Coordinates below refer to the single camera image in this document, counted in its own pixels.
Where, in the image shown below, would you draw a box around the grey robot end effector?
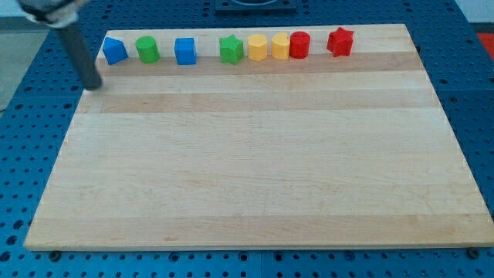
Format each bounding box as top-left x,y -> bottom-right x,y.
17,0 -> 90,29

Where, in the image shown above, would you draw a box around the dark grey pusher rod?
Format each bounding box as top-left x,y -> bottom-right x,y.
56,23 -> 102,90

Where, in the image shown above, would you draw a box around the blue triangle block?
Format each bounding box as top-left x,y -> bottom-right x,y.
103,37 -> 128,65

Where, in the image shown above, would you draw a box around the green cylinder block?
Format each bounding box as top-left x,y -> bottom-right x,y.
135,36 -> 161,63

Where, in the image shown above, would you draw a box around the blue cube block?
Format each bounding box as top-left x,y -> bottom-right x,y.
174,37 -> 197,65

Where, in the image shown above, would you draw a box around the green star block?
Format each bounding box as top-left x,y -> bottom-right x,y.
219,35 -> 244,65

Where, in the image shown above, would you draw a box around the yellow hexagon block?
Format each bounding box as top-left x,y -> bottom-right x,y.
248,34 -> 268,61

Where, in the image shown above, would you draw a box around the yellow heart block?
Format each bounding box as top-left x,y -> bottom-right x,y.
271,32 -> 290,60

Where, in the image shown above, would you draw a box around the red cylinder block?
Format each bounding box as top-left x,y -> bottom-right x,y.
289,31 -> 311,59

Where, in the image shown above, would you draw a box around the red star block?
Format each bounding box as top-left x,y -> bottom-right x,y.
327,27 -> 354,57

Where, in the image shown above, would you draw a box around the wooden board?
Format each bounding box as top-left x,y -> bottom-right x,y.
24,24 -> 493,251

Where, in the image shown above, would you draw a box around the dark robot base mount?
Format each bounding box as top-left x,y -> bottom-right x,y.
213,0 -> 298,14

